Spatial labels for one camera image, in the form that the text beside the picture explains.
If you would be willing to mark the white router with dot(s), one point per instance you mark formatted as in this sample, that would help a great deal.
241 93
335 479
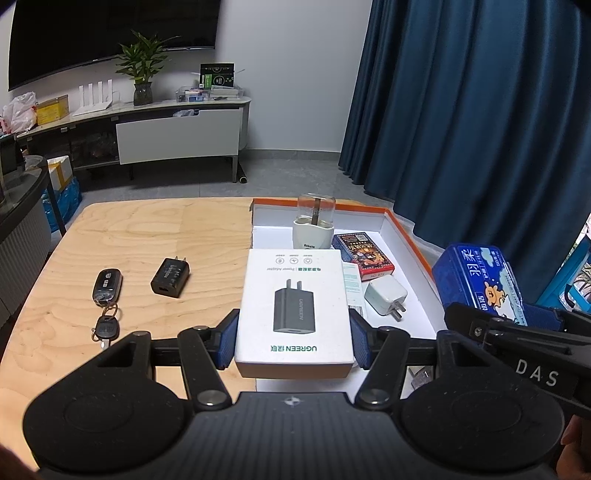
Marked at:
92 107

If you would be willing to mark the yellow box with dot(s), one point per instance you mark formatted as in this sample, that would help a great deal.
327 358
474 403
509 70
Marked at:
53 110

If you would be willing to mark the pink plastic bag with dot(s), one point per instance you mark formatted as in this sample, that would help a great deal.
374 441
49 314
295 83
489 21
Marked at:
21 113

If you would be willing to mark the blue curtain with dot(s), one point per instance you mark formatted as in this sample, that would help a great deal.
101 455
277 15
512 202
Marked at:
461 115

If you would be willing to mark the black car key fob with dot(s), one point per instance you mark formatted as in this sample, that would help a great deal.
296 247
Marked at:
107 286

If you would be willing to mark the white charger box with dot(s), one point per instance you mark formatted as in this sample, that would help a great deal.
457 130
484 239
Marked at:
295 277

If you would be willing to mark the clear plastic organizer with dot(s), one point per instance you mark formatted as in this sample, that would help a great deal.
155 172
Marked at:
207 94

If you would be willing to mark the white teal bandage box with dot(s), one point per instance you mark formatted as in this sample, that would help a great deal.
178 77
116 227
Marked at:
352 281

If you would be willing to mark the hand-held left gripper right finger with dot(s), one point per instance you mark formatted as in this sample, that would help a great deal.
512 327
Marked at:
360 344

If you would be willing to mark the red playing card box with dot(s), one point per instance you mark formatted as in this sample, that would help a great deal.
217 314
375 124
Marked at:
364 254

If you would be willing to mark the black television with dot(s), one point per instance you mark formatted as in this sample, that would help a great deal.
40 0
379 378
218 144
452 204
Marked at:
106 27

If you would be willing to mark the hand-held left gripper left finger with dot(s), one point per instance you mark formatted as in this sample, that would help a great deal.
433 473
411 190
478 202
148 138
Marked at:
226 344

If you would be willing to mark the green plant in glass vase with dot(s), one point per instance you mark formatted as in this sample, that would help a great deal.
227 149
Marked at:
143 92

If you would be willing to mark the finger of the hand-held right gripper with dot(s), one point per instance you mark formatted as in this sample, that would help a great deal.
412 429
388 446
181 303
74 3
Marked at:
545 318
508 325

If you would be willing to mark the white cardboard box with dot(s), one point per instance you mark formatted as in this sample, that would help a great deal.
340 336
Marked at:
60 173

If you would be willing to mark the blue plastic bag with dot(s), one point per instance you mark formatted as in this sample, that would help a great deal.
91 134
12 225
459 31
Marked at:
67 201

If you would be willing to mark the blue tissue pack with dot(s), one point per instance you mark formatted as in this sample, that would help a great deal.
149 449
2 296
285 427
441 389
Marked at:
475 277

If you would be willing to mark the black round counter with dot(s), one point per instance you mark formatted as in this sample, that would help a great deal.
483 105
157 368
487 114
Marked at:
23 240

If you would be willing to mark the white cup with glass top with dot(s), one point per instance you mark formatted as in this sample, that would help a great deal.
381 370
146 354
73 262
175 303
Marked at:
311 235

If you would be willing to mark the black charger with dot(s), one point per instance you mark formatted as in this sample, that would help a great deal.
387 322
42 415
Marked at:
168 277

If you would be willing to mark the white grey cabinet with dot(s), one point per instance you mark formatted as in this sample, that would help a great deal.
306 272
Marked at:
180 136

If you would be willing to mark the green black box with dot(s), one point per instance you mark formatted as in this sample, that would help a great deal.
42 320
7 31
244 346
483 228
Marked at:
218 77

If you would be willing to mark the white charger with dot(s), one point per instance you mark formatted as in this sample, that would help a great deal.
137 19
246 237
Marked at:
385 295

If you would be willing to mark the person's right hand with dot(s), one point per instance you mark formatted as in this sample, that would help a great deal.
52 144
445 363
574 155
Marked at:
577 452

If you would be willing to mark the white tray box orange rim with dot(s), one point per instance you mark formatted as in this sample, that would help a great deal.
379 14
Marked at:
277 237

